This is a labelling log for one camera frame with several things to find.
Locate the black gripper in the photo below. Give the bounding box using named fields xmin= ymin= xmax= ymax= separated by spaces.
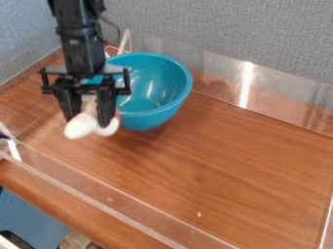
xmin=38 ymin=63 xmax=131 ymax=127

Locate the brown toy mushroom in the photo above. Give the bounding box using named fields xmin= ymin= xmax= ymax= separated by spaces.
xmin=64 ymin=95 xmax=121 ymax=140

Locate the blue plastic bowl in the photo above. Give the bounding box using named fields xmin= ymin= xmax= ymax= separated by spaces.
xmin=107 ymin=52 xmax=194 ymax=131

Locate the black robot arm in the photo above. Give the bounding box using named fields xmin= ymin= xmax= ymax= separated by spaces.
xmin=39 ymin=0 xmax=131 ymax=127

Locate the clear acrylic front barrier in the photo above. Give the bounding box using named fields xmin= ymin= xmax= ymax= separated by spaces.
xmin=0 ymin=139 xmax=238 ymax=249

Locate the clear acrylic barrier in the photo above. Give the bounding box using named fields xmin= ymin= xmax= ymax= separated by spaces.
xmin=0 ymin=139 xmax=238 ymax=249
xmin=193 ymin=50 xmax=333 ymax=137

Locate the clear acrylic back barrier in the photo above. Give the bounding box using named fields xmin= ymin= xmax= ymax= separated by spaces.
xmin=193 ymin=50 xmax=333 ymax=137

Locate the clear acrylic corner bracket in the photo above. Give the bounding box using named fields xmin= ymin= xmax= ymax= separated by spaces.
xmin=105 ymin=29 xmax=133 ymax=56

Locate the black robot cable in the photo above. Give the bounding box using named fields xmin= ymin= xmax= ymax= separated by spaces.
xmin=101 ymin=16 xmax=122 ymax=43

